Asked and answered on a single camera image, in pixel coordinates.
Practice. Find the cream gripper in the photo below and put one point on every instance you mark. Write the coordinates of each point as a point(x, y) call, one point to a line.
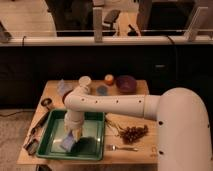
point(73, 122)

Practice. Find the blue sponge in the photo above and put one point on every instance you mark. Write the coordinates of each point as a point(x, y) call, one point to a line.
point(68, 142)

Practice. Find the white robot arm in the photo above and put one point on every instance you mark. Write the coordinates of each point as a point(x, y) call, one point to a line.
point(183, 129)

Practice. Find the green plastic tray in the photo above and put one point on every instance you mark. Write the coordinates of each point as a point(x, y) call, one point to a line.
point(89, 147)

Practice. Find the red bowl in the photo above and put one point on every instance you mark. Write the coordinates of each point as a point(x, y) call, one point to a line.
point(65, 95)

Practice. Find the clear plastic cup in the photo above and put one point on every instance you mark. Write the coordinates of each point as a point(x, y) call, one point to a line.
point(63, 87)

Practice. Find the white cup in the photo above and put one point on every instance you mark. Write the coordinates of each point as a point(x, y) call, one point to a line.
point(85, 82)

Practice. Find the blue small dish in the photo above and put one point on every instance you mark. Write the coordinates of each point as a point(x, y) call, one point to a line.
point(102, 90)

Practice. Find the silver fork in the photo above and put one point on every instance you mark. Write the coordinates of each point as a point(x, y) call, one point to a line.
point(114, 148)

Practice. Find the dark metal scoop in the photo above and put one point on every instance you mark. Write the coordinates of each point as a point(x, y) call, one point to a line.
point(31, 146)

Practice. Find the orange apple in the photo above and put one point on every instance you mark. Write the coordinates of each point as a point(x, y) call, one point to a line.
point(109, 79)

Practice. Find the bunch of dark grapes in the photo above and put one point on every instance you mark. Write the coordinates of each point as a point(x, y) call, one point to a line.
point(129, 135)

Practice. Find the purple bowl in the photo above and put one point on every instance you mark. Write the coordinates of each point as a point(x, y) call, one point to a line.
point(126, 84)

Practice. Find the black office chair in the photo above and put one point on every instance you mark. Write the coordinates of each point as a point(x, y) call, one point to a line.
point(111, 18)

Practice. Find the black handled kitchen tool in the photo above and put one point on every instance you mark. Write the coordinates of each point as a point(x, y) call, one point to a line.
point(40, 123)

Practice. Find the white horizontal rail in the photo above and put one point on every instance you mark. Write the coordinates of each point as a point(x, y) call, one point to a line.
point(107, 41)

